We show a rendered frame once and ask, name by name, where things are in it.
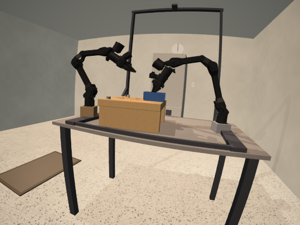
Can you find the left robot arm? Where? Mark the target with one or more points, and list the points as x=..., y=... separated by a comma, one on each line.
x=212, y=67

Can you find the black metal overhead frame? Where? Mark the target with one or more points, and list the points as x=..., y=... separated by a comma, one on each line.
x=196, y=9

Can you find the blue open-top tray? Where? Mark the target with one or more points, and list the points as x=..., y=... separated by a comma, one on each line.
x=153, y=96

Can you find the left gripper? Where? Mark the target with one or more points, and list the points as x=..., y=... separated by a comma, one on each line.
x=158, y=83

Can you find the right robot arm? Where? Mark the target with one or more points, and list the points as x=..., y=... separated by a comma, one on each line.
x=77, y=63

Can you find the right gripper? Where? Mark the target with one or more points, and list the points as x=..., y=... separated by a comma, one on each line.
x=122, y=63

